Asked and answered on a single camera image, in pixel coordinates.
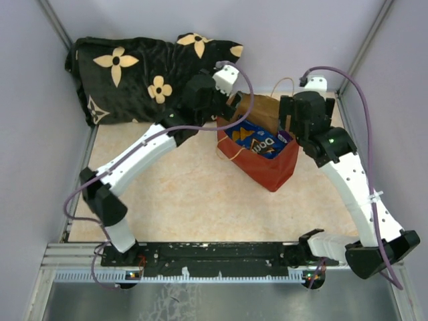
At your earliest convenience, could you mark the blue Doritos chip bag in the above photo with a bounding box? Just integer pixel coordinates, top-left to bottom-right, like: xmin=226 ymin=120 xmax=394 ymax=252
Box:
xmin=225 ymin=120 xmax=288 ymax=159

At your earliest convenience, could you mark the red brown paper bag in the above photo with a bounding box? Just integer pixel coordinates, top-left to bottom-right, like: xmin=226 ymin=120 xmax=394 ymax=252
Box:
xmin=217 ymin=94 xmax=299 ymax=192

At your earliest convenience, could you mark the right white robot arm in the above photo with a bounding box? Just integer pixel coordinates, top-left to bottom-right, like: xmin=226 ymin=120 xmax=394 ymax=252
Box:
xmin=280 ymin=91 xmax=421 ymax=279

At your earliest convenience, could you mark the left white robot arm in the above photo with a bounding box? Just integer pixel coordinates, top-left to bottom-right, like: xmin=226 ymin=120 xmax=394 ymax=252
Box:
xmin=80 ymin=65 xmax=239 ymax=265

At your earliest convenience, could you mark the purple candy packet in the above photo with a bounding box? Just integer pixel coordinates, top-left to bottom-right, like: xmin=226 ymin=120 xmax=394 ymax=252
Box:
xmin=277 ymin=130 xmax=293 ymax=144

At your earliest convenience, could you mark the black flower pattern pillow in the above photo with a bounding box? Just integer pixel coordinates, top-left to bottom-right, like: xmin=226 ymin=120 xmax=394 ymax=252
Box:
xmin=65 ymin=32 xmax=243 ymax=126

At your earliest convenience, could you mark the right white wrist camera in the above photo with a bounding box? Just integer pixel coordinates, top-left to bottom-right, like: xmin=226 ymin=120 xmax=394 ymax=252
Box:
xmin=300 ymin=76 xmax=328 ymax=93

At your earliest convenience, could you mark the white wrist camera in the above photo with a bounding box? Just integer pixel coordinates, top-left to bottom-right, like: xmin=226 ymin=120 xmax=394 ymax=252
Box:
xmin=300 ymin=76 xmax=328 ymax=93
xmin=213 ymin=65 xmax=239 ymax=96

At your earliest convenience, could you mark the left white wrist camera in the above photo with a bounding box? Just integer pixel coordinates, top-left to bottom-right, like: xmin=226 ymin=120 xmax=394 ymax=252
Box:
xmin=213 ymin=65 xmax=239 ymax=96

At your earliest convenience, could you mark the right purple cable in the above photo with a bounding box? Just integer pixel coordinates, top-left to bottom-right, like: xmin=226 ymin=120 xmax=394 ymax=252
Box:
xmin=299 ymin=66 xmax=404 ymax=290

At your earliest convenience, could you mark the purple cable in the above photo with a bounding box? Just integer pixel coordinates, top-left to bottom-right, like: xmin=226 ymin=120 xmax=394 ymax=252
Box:
xmin=299 ymin=66 xmax=404 ymax=290
xmin=63 ymin=60 xmax=255 ymax=290

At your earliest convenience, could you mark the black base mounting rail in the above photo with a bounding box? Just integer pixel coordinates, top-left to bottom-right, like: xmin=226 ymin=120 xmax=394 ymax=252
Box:
xmin=101 ymin=242 xmax=320 ymax=278

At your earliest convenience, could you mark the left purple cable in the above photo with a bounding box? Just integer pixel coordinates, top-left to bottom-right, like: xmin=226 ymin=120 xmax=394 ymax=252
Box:
xmin=63 ymin=60 xmax=255 ymax=290

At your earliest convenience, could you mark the aluminium frame rail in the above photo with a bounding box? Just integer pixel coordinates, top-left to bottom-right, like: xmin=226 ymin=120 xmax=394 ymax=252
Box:
xmin=41 ymin=242 xmax=100 ymax=268

